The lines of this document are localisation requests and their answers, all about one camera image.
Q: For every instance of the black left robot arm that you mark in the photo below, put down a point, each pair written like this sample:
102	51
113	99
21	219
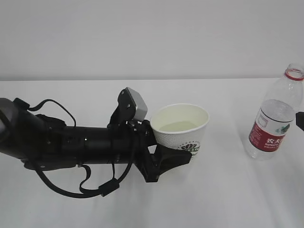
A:
53	145

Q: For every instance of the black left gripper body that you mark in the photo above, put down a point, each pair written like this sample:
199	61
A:
115	143

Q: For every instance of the clear water bottle red label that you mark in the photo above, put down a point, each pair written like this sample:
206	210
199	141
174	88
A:
276	114

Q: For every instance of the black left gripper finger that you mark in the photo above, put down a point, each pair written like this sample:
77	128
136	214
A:
168	158

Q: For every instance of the white paper cup green logo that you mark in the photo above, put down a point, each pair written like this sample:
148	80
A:
180	127

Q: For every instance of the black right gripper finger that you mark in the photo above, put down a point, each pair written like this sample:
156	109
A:
300	120

